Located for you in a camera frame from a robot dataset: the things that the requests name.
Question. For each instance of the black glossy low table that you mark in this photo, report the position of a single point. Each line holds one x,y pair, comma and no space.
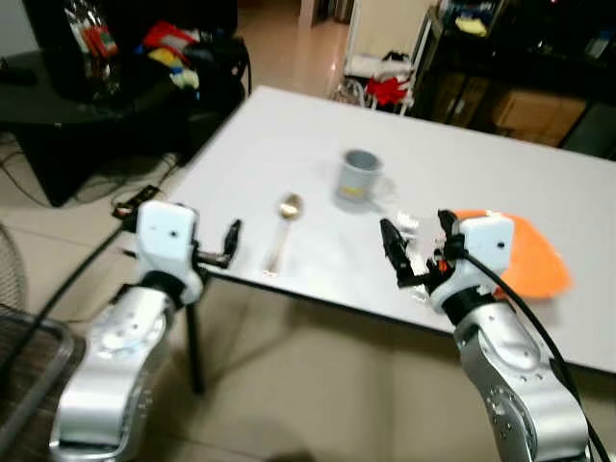
87,125

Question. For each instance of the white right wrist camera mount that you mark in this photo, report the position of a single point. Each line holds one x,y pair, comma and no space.
486,250

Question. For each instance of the black table leg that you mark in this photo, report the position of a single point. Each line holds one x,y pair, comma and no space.
195,346

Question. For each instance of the yellow packet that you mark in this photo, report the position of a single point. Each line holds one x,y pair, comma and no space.
166,57

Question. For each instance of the small white object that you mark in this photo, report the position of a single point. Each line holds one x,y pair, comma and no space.
187,79

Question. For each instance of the grey ceramic mug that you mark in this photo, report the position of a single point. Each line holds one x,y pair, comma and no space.
361,178

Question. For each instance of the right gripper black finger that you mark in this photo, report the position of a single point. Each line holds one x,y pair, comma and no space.
448,225
393,248

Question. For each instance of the red packet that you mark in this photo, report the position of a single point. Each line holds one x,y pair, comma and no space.
171,37

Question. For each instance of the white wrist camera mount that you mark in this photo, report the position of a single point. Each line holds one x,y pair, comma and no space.
486,250
164,236

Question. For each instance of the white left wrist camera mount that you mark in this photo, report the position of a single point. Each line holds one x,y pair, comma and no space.
164,236

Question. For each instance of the yellow item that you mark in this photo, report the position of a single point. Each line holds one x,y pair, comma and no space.
472,26

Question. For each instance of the plain orange plastic plate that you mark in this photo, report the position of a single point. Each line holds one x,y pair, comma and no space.
534,255

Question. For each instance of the black television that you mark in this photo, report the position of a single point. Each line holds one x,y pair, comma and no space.
144,10

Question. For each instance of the black shelf unit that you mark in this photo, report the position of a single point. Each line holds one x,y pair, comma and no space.
549,58

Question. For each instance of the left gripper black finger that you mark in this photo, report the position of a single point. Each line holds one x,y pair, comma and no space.
233,236
228,260

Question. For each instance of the brown cardboard box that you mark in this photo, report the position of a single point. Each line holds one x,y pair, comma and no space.
539,115

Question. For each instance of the clear bottle with red label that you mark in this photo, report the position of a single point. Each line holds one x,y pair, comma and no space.
94,43

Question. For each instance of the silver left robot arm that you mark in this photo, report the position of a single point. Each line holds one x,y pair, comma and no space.
115,366

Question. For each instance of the black floor fan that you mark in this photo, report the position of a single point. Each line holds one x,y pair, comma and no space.
29,385

